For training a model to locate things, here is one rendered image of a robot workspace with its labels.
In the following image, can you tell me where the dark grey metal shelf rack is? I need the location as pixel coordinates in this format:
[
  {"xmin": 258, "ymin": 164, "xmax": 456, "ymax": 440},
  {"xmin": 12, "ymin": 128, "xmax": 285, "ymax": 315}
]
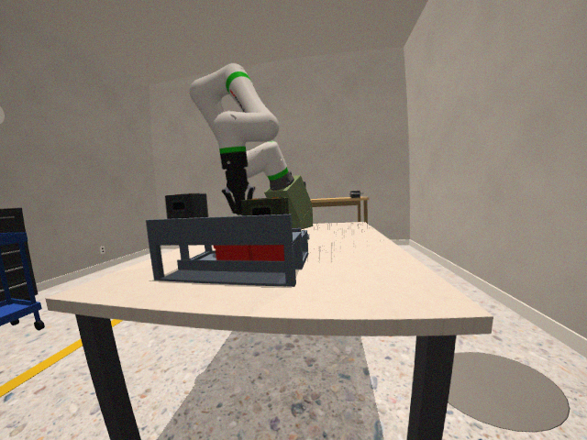
[{"xmin": 146, "ymin": 214, "xmax": 310, "ymax": 287}]

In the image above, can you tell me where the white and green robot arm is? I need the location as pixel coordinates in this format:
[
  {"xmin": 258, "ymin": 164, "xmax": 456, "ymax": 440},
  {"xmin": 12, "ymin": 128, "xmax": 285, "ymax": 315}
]
[{"xmin": 190, "ymin": 63, "xmax": 294, "ymax": 191}]

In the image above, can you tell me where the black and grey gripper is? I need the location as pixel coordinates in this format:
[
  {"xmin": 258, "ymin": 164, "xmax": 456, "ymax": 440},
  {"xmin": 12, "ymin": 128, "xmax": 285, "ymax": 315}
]
[{"xmin": 222, "ymin": 169, "xmax": 255, "ymax": 216}]

